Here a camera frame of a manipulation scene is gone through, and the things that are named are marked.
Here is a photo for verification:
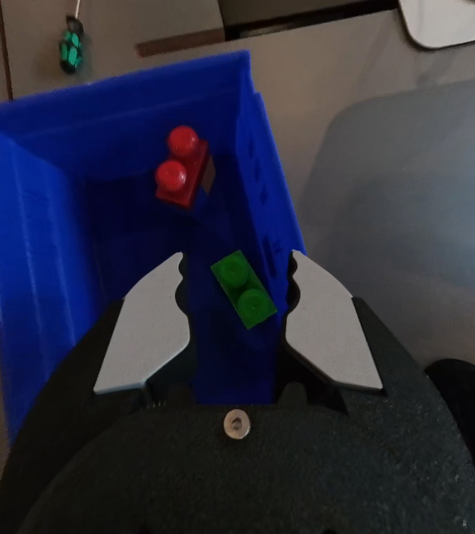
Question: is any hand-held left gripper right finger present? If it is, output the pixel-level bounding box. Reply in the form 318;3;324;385
283;249;385;393

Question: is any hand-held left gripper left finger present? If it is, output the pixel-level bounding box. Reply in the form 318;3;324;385
93;252;193;395

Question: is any green two-stud mega block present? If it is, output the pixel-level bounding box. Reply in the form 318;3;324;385
210;250;279;328

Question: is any blue bin with white label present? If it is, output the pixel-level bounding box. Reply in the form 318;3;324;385
0;50;310;447

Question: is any red mega block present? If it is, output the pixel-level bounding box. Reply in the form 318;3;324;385
155;125;216;208

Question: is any green-handled screwdriver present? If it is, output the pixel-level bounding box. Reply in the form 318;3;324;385
59;15;86;75

